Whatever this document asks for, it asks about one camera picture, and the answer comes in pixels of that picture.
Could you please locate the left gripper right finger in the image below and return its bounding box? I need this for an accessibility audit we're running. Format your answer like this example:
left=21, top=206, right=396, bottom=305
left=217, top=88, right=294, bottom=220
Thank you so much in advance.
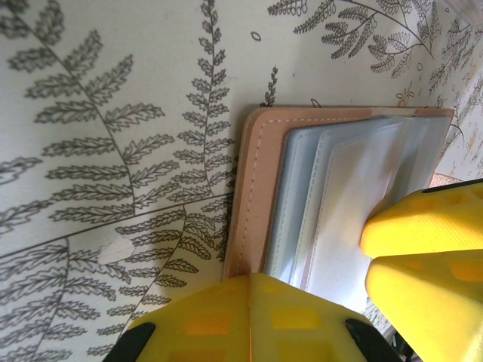
left=249, top=271, right=401, bottom=362

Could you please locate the tan leather card holder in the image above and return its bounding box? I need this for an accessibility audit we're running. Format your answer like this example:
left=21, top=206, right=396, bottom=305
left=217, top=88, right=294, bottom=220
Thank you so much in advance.
left=222, top=106, right=456, bottom=292

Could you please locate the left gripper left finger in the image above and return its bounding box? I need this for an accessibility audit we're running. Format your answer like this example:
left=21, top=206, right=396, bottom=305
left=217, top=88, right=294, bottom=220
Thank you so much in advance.
left=107, top=273, right=252, bottom=362

